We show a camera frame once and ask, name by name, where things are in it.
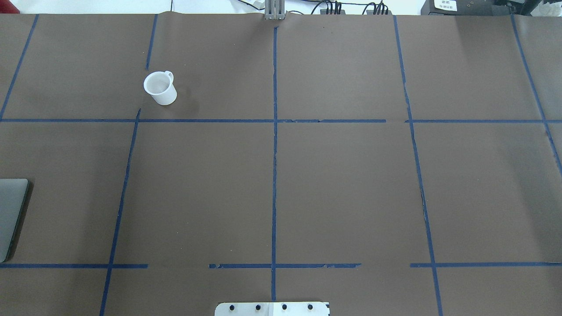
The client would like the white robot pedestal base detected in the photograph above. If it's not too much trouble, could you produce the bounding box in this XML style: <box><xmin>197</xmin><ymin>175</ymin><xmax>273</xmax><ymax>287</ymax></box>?
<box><xmin>214</xmin><ymin>302</ymin><xmax>331</xmax><ymax>316</ymax></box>

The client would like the aluminium frame post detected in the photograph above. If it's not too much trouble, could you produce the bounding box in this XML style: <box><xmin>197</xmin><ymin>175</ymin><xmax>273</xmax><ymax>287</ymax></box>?
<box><xmin>264</xmin><ymin>0</ymin><xmax>286</xmax><ymax>20</ymax></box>

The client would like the black box with label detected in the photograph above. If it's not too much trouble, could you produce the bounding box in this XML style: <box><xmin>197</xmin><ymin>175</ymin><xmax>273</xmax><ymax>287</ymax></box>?
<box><xmin>420</xmin><ymin>0</ymin><xmax>513</xmax><ymax>16</ymax></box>

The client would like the white plastic cup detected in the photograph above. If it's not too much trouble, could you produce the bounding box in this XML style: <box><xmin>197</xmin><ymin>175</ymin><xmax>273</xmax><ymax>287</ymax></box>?
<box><xmin>143</xmin><ymin>71</ymin><xmax>177</xmax><ymax>106</ymax></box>

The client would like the grey closed laptop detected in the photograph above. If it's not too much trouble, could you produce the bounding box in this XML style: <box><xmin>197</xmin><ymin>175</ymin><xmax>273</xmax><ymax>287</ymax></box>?
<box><xmin>0</xmin><ymin>179</ymin><xmax>29</xmax><ymax>263</ymax></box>

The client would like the brown paper table cover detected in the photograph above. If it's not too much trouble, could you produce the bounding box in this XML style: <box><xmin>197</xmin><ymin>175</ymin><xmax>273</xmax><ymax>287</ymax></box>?
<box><xmin>1</xmin><ymin>12</ymin><xmax>561</xmax><ymax>316</ymax></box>

